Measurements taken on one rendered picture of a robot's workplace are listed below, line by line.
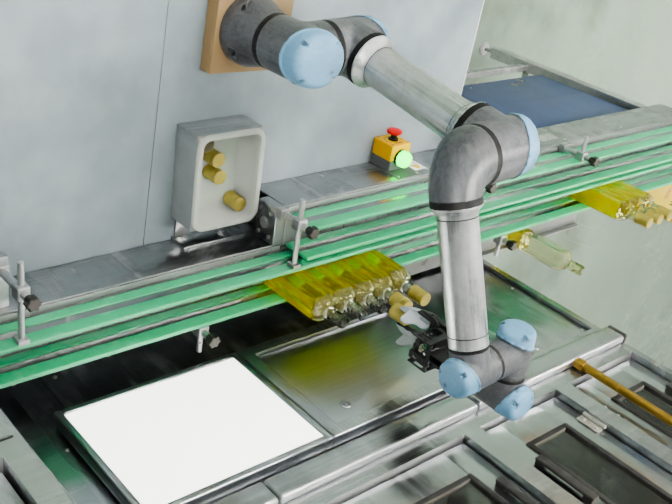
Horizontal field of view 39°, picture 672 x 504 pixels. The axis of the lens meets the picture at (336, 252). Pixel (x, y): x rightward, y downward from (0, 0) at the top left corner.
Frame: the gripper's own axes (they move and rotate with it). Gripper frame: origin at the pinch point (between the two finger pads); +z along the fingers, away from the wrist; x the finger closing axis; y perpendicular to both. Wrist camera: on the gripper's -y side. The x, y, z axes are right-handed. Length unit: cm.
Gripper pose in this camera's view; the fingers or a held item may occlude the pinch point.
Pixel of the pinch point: (405, 317)
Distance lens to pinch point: 208.6
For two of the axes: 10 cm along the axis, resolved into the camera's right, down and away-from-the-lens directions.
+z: -6.5, -4.4, 6.3
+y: -7.5, 2.3, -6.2
